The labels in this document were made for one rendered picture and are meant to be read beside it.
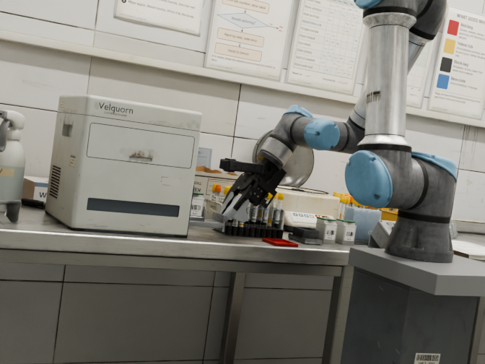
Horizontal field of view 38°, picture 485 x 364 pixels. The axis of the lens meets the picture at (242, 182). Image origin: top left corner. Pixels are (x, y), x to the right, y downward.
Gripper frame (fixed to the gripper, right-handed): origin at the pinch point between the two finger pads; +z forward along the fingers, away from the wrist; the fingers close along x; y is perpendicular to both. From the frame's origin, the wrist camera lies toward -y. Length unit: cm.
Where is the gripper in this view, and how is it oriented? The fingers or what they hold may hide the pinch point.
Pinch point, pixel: (221, 219)
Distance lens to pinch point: 178.2
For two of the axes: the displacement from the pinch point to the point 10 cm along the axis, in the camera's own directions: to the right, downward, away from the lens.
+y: 6.9, 5.8, 4.3
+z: -5.6, 8.1, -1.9
